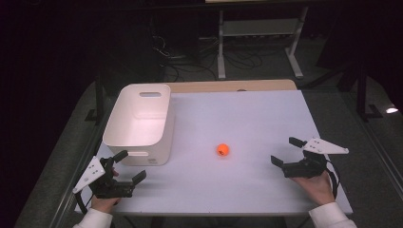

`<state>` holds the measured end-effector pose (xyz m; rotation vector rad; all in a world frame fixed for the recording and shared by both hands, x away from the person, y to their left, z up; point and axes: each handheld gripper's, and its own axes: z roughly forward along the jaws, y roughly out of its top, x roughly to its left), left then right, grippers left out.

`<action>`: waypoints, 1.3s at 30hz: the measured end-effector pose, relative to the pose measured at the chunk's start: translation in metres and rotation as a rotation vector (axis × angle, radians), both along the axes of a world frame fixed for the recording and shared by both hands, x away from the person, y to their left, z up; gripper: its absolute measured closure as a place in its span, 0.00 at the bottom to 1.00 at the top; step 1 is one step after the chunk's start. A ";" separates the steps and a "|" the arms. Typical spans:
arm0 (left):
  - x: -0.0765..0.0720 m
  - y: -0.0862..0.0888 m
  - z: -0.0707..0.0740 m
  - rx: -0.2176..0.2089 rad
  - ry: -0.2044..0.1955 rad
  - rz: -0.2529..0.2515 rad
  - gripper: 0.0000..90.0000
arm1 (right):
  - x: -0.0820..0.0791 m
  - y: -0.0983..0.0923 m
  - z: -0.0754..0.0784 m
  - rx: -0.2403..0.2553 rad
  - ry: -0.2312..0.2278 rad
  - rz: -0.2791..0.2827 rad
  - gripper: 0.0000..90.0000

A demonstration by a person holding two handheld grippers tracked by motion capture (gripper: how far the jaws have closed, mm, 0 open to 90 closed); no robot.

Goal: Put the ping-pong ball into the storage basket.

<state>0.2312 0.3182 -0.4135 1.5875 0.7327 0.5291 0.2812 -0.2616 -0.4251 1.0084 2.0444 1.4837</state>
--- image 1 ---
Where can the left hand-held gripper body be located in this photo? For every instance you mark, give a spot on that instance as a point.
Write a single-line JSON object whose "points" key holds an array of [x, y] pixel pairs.
{"points": [[109, 189]]}

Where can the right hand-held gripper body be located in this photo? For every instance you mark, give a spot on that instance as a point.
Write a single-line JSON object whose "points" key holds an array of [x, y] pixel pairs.
{"points": [[304, 167]]}

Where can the white plastic bin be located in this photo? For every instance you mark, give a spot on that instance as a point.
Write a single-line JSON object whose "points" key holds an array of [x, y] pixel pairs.
{"points": [[139, 126]]}

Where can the orange ball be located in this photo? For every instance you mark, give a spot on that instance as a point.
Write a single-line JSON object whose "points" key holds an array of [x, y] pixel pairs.
{"points": [[223, 149]]}

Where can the person's left hand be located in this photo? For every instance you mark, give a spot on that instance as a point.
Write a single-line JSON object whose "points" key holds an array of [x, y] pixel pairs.
{"points": [[103, 204]]}

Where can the person's right hand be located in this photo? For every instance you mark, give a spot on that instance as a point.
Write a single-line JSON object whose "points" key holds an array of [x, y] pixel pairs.
{"points": [[316, 188]]}

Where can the white metal stand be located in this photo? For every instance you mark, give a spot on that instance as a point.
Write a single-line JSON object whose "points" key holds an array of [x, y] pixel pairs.
{"points": [[259, 28]]}

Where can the black stand post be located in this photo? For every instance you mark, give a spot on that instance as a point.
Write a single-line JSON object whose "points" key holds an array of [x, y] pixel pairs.
{"points": [[361, 91], [99, 95]]}

